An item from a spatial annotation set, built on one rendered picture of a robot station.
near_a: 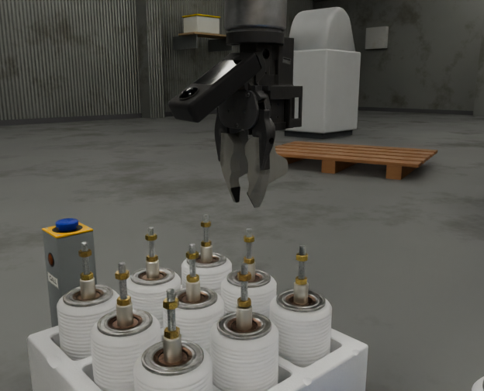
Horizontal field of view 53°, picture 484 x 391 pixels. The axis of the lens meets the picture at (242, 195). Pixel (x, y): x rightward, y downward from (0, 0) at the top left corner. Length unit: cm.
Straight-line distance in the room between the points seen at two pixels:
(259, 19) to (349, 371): 52
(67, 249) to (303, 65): 462
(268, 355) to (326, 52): 468
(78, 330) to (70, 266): 19
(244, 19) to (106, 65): 785
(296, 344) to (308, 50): 475
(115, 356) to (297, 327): 26
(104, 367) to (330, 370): 32
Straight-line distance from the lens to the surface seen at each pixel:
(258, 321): 70
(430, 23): 1072
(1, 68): 772
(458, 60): 1043
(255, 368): 67
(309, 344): 75
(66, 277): 94
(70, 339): 80
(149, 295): 82
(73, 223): 94
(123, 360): 69
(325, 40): 530
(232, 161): 62
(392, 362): 113
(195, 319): 73
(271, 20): 59
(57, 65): 802
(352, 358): 79
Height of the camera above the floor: 58
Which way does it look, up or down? 13 degrees down
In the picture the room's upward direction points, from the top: straight up
